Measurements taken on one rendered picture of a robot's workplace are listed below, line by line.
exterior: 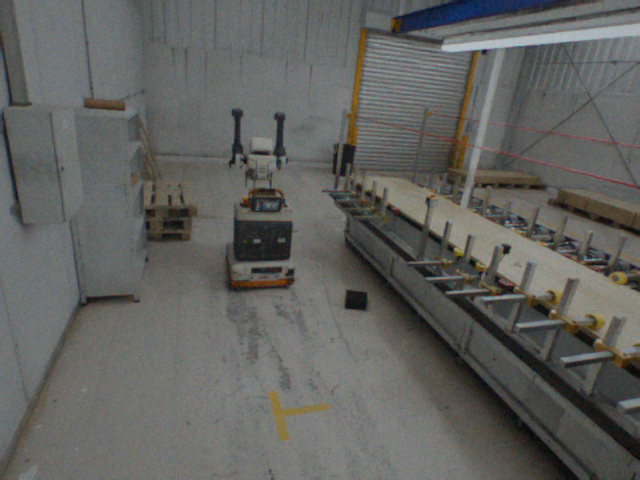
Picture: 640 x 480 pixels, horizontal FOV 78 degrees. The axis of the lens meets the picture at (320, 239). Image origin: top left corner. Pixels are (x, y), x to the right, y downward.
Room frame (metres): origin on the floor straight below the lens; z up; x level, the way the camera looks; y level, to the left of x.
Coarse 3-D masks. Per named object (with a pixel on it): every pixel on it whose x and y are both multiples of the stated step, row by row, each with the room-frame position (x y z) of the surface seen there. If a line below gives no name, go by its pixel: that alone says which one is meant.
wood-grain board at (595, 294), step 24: (408, 192) 4.41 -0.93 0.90; (408, 216) 3.48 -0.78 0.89; (432, 216) 3.51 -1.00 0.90; (456, 216) 3.61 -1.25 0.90; (480, 216) 3.69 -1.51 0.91; (456, 240) 2.91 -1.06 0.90; (480, 240) 2.98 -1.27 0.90; (504, 240) 3.04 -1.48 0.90; (528, 240) 3.11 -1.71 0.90; (504, 264) 2.51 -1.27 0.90; (552, 264) 2.61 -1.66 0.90; (576, 264) 2.67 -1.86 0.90; (552, 288) 2.20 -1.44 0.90; (600, 288) 2.28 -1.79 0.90; (624, 288) 2.32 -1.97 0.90; (576, 312) 1.92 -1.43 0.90; (600, 312) 1.95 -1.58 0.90; (624, 312) 1.98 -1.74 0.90; (600, 336) 1.69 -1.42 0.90; (624, 336) 1.72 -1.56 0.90
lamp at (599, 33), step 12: (540, 36) 2.70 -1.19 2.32; (552, 36) 2.62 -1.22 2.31; (564, 36) 2.54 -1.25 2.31; (576, 36) 2.47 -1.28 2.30; (588, 36) 2.43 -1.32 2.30; (600, 36) 2.39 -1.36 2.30; (612, 36) 2.36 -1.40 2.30; (444, 48) 3.65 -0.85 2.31; (456, 48) 3.51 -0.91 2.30; (468, 48) 3.43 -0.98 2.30; (480, 48) 3.35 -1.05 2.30
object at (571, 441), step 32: (352, 224) 4.82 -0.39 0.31; (384, 224) 3.97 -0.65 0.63; (416, 224) 3.43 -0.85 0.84; (384, 256) 3.93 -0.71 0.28; (448, 256) 2.92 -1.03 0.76; (416, 288) 3.29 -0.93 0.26; (512, 288) 2.29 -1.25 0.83; (448, 320) 2.80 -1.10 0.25; (544, 320) 2.02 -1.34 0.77; (480, 352) 2.42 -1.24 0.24; (576, 352) 1.80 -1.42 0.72; (480, 384) 2.33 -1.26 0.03; (512, 384) 2.12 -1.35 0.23; (608, 384) 1.62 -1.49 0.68; (512, 416) 2.04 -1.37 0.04; (544, 416) 1.86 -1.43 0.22; (544, 448) 1.79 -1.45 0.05; (576, 448) 1.66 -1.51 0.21
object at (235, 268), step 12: (228, 252) 3.64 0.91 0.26; (228, 264) 3.54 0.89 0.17; (240, 264) 3.36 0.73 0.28; (252, 264) 3.39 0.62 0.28; (264, 264) 3.42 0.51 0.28; (276, 264) 3.46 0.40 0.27; (288, 264) 3.49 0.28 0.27; (240, 276) 3.32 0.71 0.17; (252, 276) 3.36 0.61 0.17; (264, 276) 3.40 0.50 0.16; (276, 276) 3.43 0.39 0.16; (288, 276) 3.48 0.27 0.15
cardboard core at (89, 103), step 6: (84, 102) 3.33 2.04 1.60; (90, 102) 3.34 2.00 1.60; (96, 102) 3.36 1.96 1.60; (102, 102) 3.37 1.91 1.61; (108, 102) 3.39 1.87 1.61; (114, 102) 3.41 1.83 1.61; (120, 102) 3.43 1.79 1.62; (90, 108) 3.36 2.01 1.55; (96, 108) 3.37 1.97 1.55; (102, 108) 3.38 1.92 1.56; (108, 108) 3.39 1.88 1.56; (114, 108) 3.41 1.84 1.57; (120, 108) 3.42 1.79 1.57
